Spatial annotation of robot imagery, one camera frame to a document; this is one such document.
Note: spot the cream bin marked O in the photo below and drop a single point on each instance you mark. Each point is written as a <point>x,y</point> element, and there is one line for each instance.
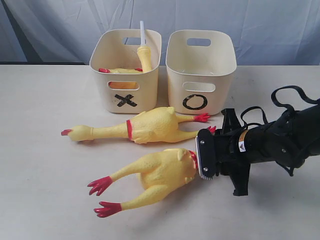
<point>200,68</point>

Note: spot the whole yellow rubber chicken rear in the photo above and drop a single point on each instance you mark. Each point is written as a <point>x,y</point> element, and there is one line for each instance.
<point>160,124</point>

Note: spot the whole yellow rubber chicken front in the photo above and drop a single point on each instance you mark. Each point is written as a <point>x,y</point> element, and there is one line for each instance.
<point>160,173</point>

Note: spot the whole yellow rubber chicken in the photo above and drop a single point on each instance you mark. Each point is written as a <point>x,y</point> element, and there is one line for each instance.
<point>160,124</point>
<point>160,173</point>

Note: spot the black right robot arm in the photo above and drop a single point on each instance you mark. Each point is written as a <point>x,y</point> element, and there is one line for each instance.
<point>288,141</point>

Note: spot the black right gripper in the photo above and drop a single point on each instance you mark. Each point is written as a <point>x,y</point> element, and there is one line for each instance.
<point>218,153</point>

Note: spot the light blue backdrop curtain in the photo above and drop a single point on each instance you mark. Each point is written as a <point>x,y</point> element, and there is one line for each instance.
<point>264,32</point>

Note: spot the cream bin marked X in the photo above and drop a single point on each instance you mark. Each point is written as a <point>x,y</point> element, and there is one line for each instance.
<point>129,93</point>

